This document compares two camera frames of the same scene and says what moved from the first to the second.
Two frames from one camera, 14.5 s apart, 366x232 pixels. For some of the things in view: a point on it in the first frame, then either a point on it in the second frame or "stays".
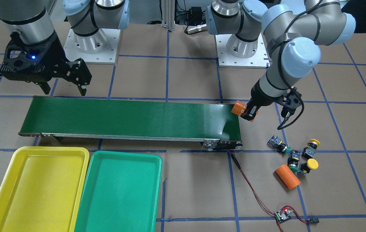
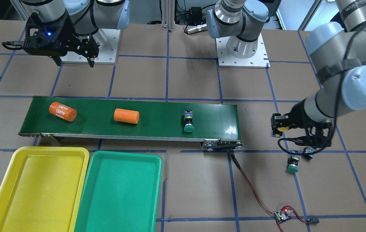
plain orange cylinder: (288, 176) to (126, 116)
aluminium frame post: (168, 14) stays
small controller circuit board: (283, 215) stays
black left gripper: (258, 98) to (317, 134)
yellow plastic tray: (41, 190) stays
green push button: (274, 141) to (188, 116)
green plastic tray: (120, 193) stays
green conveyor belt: (217, 124) stays
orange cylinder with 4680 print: (239, 107) to (64, 111)
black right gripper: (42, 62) to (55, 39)
